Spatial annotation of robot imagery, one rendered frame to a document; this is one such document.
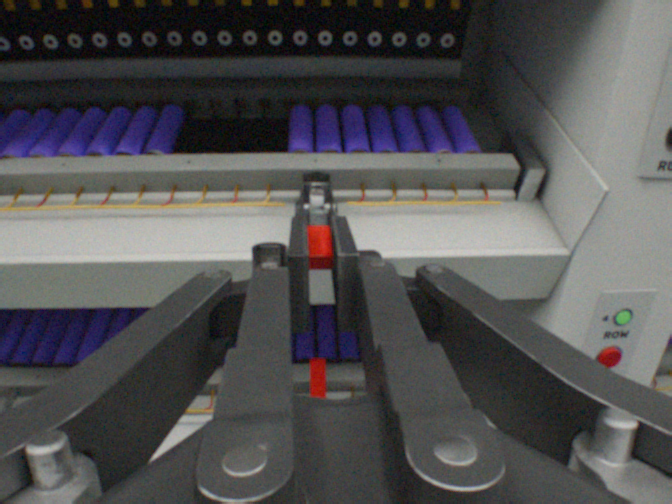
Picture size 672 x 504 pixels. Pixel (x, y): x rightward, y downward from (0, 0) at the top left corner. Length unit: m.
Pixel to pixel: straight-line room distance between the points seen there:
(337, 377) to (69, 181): 0.26
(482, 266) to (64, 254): 0.25
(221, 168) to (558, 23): 0.24
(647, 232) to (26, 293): 0.39
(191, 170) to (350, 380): 0.22
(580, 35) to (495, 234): 0.13
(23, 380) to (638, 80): 0.50
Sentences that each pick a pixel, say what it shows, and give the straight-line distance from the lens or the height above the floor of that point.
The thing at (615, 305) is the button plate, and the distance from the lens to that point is 0.35.
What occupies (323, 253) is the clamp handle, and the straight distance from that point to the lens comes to 0.20.
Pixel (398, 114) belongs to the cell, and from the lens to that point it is 0.37.
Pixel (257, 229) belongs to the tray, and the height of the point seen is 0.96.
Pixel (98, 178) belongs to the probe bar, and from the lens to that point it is 0.32.
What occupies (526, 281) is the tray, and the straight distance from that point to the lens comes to 0.32.
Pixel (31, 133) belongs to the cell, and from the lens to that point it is 0.40.
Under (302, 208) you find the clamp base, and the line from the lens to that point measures 0.26.
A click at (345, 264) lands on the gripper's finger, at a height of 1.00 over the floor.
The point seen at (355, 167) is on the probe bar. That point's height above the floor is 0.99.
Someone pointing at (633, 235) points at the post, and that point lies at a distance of 0.33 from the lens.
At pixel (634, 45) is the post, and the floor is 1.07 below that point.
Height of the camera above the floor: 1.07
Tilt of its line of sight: 26 degrees down
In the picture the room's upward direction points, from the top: 1 degrees clockwise
